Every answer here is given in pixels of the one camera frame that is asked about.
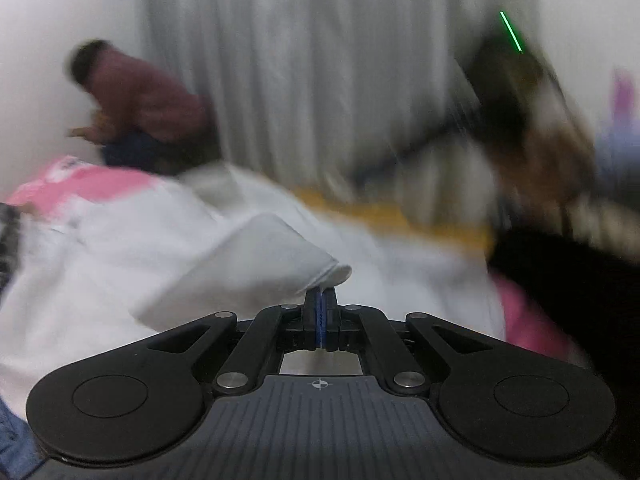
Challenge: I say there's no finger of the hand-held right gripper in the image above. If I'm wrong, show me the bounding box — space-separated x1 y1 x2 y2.
350 120 483 183

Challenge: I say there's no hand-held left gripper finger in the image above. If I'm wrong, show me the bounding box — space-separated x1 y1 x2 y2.
135 287 322 396
320 287 503 397

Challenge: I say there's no white sweatshirt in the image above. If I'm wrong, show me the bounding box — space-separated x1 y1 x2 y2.
0 165 506 411

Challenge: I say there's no person's right hand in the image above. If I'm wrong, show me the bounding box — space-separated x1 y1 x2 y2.
492 115 601 226

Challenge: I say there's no grey curtain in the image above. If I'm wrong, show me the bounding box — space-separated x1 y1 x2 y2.
140 0 541 211

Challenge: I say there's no person's dark clothing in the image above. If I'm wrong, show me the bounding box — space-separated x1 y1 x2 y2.
487 230 640 480

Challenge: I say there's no pink floral blanket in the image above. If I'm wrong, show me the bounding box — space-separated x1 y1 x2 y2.
5 156 586 361

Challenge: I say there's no black white plaid shirt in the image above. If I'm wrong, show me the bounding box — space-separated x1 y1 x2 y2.
0 202 23 286

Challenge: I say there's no blue denim jacket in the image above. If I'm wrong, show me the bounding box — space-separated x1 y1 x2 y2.
0 400 41 480

